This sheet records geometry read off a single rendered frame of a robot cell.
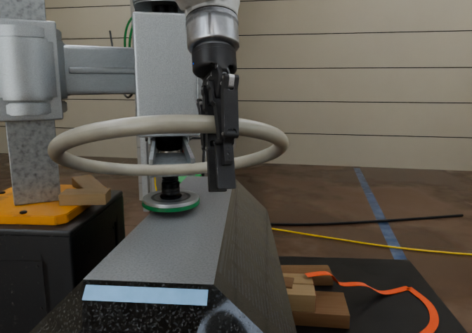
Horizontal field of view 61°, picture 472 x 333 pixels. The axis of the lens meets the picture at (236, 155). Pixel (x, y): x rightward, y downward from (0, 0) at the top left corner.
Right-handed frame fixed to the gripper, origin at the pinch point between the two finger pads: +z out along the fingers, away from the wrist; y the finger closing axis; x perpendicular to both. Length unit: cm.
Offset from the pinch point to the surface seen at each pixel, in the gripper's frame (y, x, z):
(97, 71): 122, 6, -66
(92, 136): 7.1, 18.8, -6.4
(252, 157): 27.3, -20.2, -7.7
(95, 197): 126, 6, -9
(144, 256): 61, 0, 15
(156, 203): 87, -11, -3
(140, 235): 75, -2, 9
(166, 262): 54, -5, 17
